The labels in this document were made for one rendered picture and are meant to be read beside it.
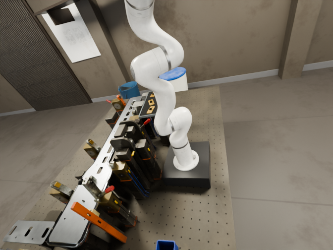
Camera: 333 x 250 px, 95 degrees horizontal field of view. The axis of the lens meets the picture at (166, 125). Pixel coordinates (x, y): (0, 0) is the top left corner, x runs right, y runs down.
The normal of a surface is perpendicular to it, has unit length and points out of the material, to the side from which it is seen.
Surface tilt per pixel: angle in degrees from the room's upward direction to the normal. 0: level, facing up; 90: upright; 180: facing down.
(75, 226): 0
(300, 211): 0
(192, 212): 0
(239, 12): 90
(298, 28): 90
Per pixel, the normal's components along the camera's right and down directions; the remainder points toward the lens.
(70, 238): -0.26, -0.75
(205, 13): -0.20, 0.66
